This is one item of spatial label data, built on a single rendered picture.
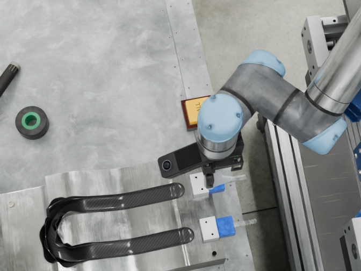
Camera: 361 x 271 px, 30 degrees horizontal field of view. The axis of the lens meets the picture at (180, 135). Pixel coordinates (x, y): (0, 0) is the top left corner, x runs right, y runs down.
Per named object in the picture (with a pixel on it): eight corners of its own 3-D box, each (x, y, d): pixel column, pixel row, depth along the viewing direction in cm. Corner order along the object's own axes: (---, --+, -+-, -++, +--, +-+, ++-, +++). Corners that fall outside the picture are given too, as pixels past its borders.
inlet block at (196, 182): (242, 170, 163) (244, 163, 157) (246, 189, 161) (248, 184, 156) (189, 180, 162) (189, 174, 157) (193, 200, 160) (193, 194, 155)
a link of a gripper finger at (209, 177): (215, 193, 141) (214, 171, 134) (207, 194, 141) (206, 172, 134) (210, 174, 144) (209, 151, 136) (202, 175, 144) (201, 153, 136)
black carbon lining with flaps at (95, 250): (182, 182, 161) (182, 170, 152) (196, 247, 156) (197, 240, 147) (38, 210, 159) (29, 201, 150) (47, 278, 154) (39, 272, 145)
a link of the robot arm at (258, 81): (299, 91, 126) (265, 135, 123) (250, 57, 128) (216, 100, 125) (307, 73, 118) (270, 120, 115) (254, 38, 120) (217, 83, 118)
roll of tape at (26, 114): (11, 127, 173) (8, 123, 170) (32, 105, 175) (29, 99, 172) (35, 145, 171) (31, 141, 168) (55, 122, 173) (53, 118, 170)
